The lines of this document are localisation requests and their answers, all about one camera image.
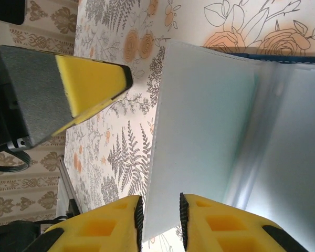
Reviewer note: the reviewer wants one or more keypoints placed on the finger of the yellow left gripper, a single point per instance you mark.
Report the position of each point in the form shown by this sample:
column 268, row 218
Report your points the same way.
column 68, row 84
column 94, row 111

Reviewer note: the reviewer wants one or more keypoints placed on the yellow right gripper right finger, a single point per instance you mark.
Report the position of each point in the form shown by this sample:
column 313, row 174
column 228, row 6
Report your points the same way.
column 220, row 228

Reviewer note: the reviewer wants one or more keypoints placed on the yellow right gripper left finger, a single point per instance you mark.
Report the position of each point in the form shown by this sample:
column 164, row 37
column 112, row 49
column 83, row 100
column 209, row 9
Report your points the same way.
column 99, row 225

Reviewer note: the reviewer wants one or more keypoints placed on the blue leather card holder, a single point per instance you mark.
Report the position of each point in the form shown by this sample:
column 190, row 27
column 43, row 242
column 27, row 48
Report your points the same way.
column 204, row 118

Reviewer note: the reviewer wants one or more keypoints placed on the floral patterned table cover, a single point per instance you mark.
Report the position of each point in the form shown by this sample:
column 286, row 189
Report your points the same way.
column 107, row 131

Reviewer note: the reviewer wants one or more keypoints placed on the aluminium table side rail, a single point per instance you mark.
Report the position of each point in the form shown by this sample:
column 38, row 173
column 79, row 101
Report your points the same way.
column 68, row 183

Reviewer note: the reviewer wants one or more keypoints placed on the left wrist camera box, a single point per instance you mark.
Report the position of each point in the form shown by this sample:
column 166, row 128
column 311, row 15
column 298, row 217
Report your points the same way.
column 5, row 10

